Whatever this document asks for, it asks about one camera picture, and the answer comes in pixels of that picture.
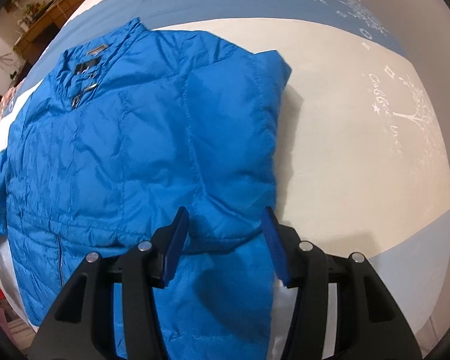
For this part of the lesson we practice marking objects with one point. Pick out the blue puffer jacket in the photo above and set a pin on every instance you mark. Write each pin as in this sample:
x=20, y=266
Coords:
x=135, y=157

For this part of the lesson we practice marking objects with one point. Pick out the pink patterned cloth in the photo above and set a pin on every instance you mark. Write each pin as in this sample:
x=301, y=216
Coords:
x=9, y=95

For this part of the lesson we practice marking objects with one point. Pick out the wooden desk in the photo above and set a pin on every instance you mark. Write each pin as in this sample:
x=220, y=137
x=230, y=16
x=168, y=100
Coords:
x=37, y=33

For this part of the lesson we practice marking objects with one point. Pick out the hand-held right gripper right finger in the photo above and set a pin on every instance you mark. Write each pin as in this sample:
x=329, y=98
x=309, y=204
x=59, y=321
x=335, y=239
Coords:
x=274, y=249

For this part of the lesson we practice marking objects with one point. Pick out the white and blue bedspread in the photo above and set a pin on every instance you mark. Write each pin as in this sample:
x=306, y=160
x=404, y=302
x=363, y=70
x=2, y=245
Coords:
x=360, y=157

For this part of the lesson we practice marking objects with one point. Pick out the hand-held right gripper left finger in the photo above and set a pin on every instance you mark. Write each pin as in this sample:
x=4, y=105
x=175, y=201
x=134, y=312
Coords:
x=174, y=255

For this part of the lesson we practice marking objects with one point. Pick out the clutter on desk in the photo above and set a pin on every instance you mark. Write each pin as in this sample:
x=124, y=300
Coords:
x=37, y=9

